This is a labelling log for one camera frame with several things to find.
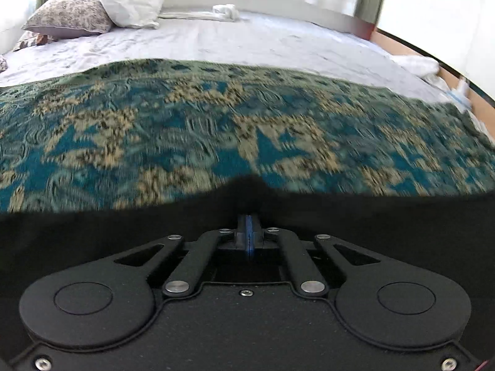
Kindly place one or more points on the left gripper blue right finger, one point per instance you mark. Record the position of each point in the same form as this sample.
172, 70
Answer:
305, 277

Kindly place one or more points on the small white cloth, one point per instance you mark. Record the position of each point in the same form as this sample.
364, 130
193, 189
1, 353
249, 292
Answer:
226, 12

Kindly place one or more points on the crumpled white cloth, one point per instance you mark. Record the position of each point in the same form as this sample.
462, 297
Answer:
417, 65

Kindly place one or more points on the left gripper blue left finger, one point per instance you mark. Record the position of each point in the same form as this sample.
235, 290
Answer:
186, 277

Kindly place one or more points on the blue white tissue pack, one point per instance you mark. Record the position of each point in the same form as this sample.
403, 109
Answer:
459, 95

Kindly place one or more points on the floral purple pillow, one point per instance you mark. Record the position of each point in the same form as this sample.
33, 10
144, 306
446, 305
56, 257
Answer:
69, 19

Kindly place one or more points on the teal paisley bedspread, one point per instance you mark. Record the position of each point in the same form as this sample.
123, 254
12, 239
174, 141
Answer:
150, 131

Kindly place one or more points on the wooden bed side rail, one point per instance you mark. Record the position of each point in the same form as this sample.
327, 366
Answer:
446, 79

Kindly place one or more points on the grey headboard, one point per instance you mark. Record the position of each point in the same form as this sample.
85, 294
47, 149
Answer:
289, 9

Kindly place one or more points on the white bed sheet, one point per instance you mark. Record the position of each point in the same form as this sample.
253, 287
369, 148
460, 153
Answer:
256, 40

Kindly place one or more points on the black pants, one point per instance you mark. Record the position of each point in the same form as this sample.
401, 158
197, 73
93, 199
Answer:
451, 235

